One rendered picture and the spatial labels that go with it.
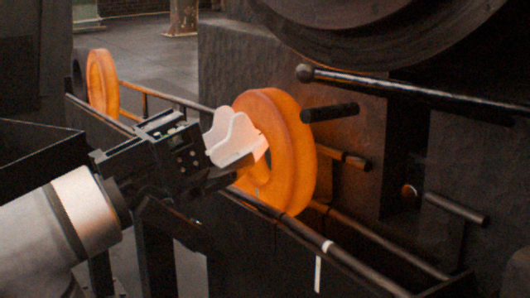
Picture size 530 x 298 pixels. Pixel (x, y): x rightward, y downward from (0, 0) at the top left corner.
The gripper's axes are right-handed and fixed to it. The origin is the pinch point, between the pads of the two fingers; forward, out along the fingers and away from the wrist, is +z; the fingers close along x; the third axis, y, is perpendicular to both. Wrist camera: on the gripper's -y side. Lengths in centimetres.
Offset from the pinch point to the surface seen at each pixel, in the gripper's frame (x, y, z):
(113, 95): 64, -7, -2
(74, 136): 28.3, 0.5, -17.4
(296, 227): -12.2, -3.9, -5.3
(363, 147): -10.7, -0.6, 5.6
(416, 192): -18.0, -3.8, 6.1
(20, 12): 271, 0, 6
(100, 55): 69, 2, -1
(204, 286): 83, -80, 6
